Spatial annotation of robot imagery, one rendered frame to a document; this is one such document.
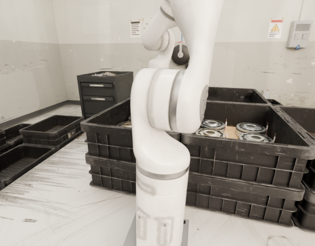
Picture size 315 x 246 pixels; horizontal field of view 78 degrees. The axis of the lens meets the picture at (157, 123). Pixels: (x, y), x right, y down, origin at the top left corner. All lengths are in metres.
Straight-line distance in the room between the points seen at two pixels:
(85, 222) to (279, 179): 0.50
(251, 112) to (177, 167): 0.61
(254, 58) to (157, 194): 3.89
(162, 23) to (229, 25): 3.47
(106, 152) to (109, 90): 1.63
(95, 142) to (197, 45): 0.43
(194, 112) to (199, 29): 0.12
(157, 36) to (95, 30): 3.92
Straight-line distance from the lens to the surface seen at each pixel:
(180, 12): 0.35
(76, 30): 4.72
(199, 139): 0.49
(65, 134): 1.66
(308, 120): 0.93
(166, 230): 0.37
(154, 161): 0.30
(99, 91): 2.25
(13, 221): 0.69
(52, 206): 0.69
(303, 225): 0.66
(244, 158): 0.52
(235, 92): 1.26
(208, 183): 0.55
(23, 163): 1.72
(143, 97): 0.26
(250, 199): 0.59
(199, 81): 0.27
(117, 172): 0.63
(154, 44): 0.63
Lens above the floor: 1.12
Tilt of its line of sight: 20 degrees down
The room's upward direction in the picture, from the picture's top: straight up
